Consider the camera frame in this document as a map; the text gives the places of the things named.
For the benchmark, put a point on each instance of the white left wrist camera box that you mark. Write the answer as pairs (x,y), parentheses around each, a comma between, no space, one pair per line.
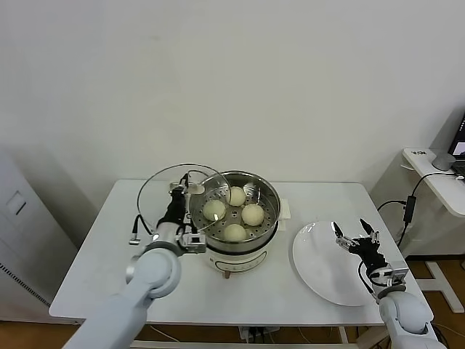
(194,243)

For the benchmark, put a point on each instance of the white rectangular table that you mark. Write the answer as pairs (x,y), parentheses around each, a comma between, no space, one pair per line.
(225,301)

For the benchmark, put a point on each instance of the white power strip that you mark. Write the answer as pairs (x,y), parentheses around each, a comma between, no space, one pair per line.
(254,334)

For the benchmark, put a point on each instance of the large white round plate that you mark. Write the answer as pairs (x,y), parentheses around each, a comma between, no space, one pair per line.
(327,280)

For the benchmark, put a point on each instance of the round glass pot lid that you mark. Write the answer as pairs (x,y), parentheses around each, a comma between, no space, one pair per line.
(156,189)

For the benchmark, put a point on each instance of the grey round desk gadget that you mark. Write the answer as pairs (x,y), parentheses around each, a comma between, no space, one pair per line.
(444,163)

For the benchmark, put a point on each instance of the white steamed baozi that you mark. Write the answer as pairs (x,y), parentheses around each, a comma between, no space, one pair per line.
(237,196)
(234,233)
(214,211)
(253,214)

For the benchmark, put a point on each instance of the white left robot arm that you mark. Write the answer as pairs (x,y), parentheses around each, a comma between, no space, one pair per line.
(145,283)

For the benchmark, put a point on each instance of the grey metal cabinet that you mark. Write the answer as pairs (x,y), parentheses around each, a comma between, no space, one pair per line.
(22,236)

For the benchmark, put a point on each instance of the cream electric cooking pot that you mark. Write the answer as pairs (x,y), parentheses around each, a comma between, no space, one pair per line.
(236,260)

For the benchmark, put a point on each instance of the perforated steel steamer basket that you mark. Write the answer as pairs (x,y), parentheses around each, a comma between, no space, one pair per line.
(270,214)

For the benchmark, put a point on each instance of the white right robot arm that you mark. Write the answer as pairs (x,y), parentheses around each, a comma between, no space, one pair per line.
(407,320)

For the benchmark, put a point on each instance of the white side desk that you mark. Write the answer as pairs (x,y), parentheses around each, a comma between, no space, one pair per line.
(417,163)

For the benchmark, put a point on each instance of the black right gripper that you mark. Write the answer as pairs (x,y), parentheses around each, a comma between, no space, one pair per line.
(367,252)

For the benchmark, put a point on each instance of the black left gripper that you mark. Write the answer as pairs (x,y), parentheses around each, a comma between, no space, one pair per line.
(178,207)

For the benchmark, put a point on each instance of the dark open laptop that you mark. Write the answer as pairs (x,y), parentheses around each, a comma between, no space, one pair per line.
(458,145)

